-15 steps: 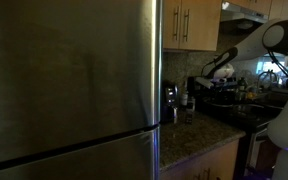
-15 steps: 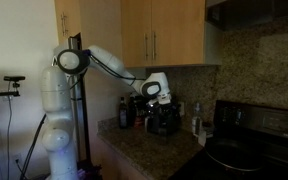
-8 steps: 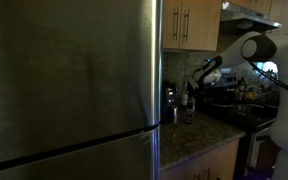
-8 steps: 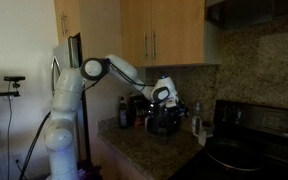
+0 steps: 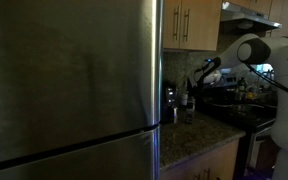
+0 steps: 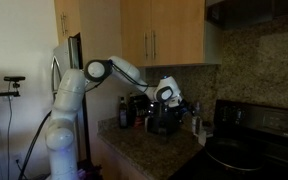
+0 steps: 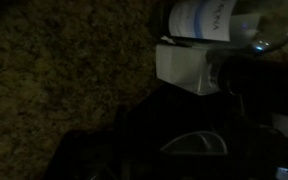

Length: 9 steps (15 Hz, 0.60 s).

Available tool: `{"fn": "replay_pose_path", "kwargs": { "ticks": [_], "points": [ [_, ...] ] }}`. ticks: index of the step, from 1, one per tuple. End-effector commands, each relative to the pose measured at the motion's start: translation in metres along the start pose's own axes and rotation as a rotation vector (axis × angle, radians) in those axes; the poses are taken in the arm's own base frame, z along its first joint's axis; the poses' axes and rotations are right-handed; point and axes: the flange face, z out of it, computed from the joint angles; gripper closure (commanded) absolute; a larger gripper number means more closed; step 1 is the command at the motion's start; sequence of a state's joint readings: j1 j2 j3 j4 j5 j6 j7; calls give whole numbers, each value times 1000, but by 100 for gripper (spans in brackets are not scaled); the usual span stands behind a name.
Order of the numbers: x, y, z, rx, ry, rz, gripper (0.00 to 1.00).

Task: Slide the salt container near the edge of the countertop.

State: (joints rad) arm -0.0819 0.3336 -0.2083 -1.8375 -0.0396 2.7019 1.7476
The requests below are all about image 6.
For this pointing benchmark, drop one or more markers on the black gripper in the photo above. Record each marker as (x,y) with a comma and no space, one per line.
(183,108)

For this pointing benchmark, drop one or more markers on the small salt container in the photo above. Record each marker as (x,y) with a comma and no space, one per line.
(196,123)

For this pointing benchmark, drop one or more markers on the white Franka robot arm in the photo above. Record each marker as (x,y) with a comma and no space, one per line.
(67,110)

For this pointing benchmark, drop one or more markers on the small white object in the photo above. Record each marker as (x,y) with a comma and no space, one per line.
(202,137)

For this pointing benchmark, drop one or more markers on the dark box with red print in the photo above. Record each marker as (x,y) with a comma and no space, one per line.
(138,111)

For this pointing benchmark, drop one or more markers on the dark glass bottle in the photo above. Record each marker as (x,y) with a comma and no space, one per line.
(123,115)

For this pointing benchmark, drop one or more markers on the black frying pan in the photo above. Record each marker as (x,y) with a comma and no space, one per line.
(234,153)

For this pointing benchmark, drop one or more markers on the black stove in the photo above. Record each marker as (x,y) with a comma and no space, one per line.
(260,133)

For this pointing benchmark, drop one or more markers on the steel range hood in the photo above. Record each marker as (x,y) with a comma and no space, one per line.
(247,13)

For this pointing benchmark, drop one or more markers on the stainless steel refrigerator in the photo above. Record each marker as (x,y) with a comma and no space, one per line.
(62,60)

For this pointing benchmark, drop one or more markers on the wooden cabinet door above refrigerator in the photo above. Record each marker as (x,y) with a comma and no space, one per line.
(65,16)

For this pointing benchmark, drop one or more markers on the black stand boom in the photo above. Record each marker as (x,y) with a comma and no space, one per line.
(0,94)

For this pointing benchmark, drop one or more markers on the wide wooden wall cabinet door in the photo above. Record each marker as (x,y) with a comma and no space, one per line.
(179,30)

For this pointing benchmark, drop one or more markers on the narrow wooden wall cabinet door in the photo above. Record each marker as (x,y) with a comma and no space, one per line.
(134,30)

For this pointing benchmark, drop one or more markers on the black camera on stand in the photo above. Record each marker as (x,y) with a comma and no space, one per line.
(14,79)

